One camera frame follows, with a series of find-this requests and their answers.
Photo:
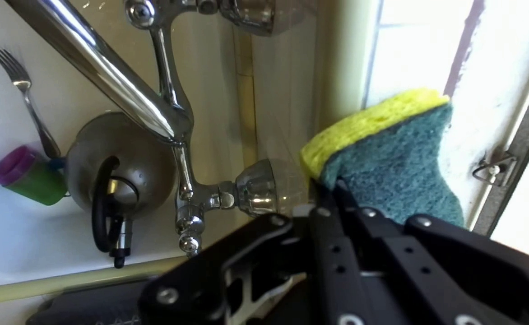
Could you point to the metal window latch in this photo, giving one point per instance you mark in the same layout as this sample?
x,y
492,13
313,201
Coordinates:
x,y
493,172

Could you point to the green cup purple rim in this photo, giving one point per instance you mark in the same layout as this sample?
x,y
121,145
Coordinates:
x,y
29,177

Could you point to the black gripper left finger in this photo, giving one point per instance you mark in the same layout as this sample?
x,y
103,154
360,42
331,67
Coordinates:
x,y
336,264

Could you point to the white sink basin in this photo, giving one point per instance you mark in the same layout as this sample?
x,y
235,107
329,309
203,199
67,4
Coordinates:
x,y
11,240

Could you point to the yellow green sponge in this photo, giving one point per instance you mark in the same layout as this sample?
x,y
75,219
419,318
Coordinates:
x,y
396,163

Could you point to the metal fork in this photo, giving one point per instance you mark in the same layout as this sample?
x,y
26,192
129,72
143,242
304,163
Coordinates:
x,y
26,96

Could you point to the chrome wall faucet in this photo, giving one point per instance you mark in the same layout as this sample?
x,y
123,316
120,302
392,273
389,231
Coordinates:
x,y
156,114

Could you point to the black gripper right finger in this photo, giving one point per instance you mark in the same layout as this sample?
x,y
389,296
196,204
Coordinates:
x,y
456,264

